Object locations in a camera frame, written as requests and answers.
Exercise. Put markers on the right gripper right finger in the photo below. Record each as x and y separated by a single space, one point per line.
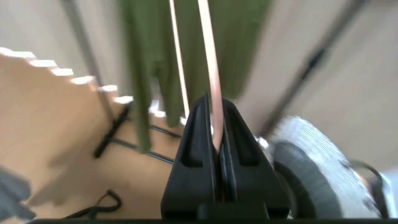
261 186

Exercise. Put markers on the pink clothes hanger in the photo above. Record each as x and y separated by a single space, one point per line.
213 62

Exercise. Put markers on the black clothes rack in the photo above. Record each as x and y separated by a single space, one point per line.
107 140

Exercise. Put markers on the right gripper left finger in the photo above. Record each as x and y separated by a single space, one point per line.
183 186

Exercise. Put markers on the white laundry basket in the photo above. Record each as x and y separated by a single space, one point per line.
311 140

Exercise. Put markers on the green printed shirt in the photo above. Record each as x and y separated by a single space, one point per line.
149 46

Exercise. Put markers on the beige curtain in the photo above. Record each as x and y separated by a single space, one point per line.
357 93

